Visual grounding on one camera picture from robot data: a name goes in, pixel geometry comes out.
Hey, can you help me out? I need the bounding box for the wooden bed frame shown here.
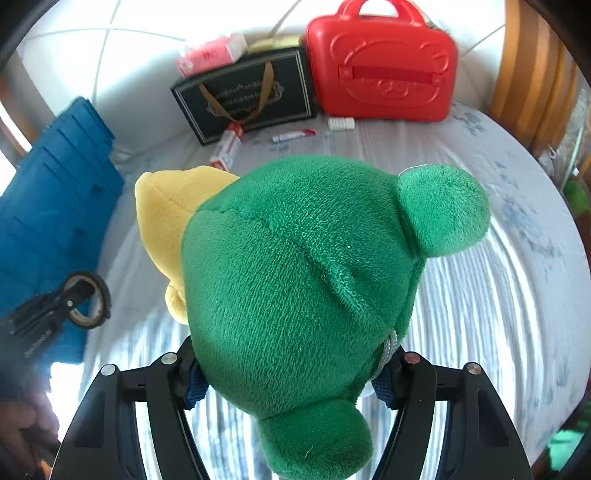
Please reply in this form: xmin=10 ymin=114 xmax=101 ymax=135
xmin=488 ymin=0 xmax=581 ymax=155

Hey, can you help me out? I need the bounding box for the black gift bag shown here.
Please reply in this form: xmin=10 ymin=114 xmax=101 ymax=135
xmin=170 ymin=46 xmax=320 ymax=147

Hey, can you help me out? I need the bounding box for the red plastic carry case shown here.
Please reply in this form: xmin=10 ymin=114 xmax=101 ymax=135
xmin=305 ymin=0 xmax=459 ymax=123

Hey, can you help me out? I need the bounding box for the green cloth item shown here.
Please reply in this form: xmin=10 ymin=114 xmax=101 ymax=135
xmin=562 ymin=179 xmax=591 ymax=223
xmin=546 ymin=428 xmax=588 ymax=472

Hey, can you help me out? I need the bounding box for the beige flat packet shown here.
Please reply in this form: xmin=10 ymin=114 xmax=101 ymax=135
xmin=247 ymin=36 xmax=302 ymax=55

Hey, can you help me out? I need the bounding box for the person's left hand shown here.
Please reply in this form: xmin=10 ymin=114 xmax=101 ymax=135
xmin=0 ymin=398 xmax=62 ymax=480

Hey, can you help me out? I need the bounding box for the green and yellow plush toy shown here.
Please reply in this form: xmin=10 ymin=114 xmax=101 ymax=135
xmin=134 ymin=156 xmax=490 ymax=477

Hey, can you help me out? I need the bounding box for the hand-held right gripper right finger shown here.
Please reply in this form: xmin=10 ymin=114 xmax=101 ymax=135
xmin=369 ymin=345 xmax=539 ymax=480

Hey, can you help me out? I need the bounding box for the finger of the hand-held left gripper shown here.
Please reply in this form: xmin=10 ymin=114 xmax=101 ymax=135
xmin=8 ymin=281 xmax=93 ymax=342

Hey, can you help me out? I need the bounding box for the red and white tube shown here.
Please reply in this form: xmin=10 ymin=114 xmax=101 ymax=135
xmin=272 ymin=128 xmax=318 ymax=143

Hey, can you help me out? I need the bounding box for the black tape roll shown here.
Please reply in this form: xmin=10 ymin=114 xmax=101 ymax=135
xmin=62 ymin=272 xmax=113 ymax=330

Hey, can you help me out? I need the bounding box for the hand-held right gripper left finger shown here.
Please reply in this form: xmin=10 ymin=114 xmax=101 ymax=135
xmin=48 ymin=336 xmax=209 ymax=480

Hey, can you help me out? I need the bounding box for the blue plastic storage box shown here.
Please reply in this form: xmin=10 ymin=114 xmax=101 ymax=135
xmin=0 ymin=97 xmax=125 ymax=365

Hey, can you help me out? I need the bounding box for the pink tissue pack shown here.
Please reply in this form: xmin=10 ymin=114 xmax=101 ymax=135
xmin=177 ymin=34 xmax=249 ymax=79

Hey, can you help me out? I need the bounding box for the red and white small box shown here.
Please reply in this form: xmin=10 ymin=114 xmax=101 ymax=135
xmin=209 ymin=123 xmax=245 ymax=169

